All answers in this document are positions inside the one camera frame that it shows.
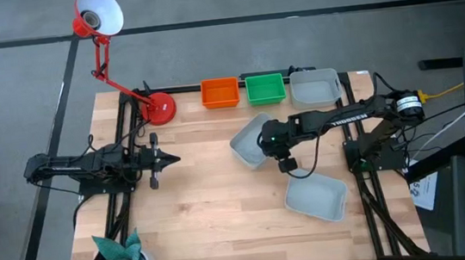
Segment green plastic basket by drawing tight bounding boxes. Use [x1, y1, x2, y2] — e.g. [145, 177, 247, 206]
[245, 71, 288, 108]

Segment black camera cable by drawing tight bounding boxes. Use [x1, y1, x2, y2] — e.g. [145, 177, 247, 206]
[283, 130, 326, 181]

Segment yellow cable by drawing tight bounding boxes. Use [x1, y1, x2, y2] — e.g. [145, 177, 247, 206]
[417, 83, 465, 102]

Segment grey plastic bin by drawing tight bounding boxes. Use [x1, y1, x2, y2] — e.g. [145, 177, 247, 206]
[280, 164, 352, 228]
[226, 111, 280, 173]
[288, 66, 345, 112]

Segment red desk lamp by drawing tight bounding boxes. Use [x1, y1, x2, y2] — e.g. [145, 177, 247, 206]
[69, 0, 180, 134]

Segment black table frame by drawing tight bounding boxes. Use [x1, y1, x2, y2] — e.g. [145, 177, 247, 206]
[49, 59, 431, 260]

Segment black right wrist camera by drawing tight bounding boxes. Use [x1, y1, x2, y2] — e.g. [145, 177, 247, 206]
[277, 154, 301, 176]

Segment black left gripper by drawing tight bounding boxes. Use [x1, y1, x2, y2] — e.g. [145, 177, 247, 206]
[135, 130, 185, 191]

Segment white paper label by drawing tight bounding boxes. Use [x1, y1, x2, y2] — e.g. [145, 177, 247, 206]
[406, 157, 443, 214]

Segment orange plastic basket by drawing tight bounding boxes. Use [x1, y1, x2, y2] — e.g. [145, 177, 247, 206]
[199, 76, 242, 110]

